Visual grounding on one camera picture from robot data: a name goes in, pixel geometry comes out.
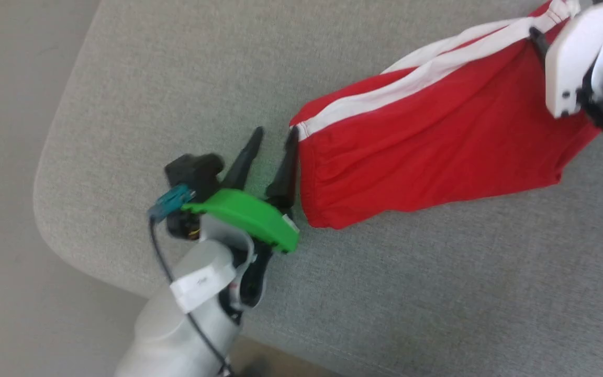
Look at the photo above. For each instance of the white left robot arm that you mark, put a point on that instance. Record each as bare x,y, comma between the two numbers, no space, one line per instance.
176,335

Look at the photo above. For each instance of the red shorts with white stripes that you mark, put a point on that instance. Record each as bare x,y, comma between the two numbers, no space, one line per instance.
411,152

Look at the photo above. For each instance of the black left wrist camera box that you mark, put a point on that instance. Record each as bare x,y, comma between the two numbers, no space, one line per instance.
194,170

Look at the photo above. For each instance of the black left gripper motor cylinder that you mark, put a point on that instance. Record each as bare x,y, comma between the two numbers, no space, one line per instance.
181,226

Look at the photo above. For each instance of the grey fabric sofa cushion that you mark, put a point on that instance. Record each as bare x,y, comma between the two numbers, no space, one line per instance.
385,293

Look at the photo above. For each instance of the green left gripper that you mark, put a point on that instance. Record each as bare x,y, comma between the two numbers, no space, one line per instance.
249,214

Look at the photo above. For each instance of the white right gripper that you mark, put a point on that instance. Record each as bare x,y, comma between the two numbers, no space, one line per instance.
573,57

